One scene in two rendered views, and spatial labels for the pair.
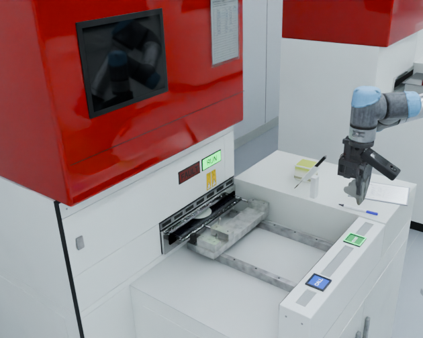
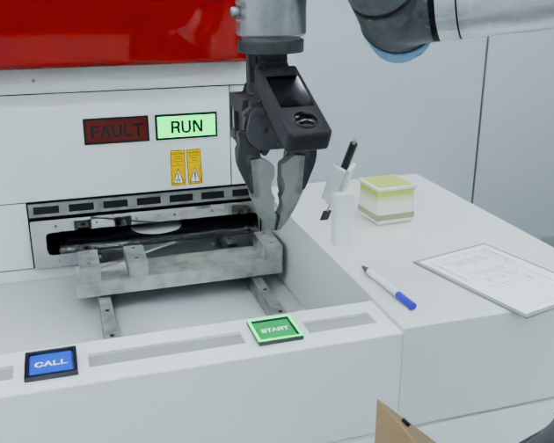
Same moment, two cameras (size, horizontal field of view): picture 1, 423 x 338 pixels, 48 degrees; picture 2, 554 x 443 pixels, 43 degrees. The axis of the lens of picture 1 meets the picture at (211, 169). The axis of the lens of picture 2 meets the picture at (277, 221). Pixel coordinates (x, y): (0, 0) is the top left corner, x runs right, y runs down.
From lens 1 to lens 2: 120 cm
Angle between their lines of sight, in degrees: 32
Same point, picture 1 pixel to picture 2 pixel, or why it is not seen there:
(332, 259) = (160, 343)
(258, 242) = (210, 309)
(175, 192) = (75, 158)
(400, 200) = (526, 302)
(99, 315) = not seen: outside the picture
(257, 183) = not seen: hidden behind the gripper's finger
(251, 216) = (230, 259)
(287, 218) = (302, 286)
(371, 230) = (349, 330)
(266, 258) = not seen: hidden behind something
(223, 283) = (49, 341)
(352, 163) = (237, 99)
